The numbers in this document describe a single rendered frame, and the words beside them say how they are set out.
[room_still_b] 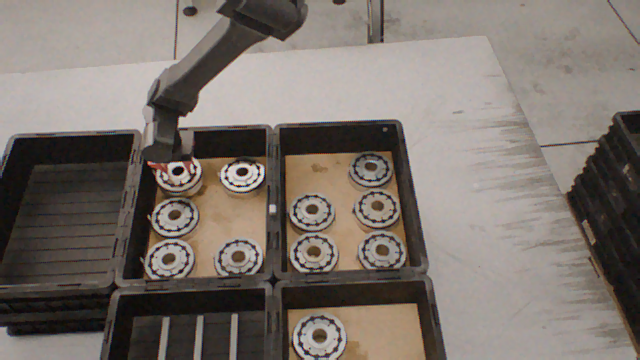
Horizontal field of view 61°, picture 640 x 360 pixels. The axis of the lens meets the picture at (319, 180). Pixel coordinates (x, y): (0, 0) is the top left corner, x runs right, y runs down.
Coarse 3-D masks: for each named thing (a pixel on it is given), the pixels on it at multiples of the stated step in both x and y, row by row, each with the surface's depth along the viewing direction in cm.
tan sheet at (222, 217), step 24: (216, 168) 132; (216, 192) 128; (264, 192) 128; (216, 216) 124; (240, 216) 124; (264, 216) 124; (192, 240) 120; (216, 240) 120; (264, 240) 120; (168, 264) 117
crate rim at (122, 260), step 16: (192, 128) 126; (208, 128) 126; (224, 128) 126; (240, 128) 126; (256, 128) 126; (272, 144) 123; (272, 160) 121; (272, 176) 118; (272, 192) 116; (128, 208) 113; (128, 224) 111; (272, 224) 111; (128, 240) 109; (272, 240) 109; (272, 256) 106; (272, 272) 104
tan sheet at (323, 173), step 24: (288, 168) 132; (312, 168) 132; (336, 168) 132; (288, 192) 128; (336, 192) 128; (360, 192) 128; (336, 216) 124; (288, 240) 120; (336, 240) 120; (360, 240) 120; (288, 264) 117; (408, 264) 117
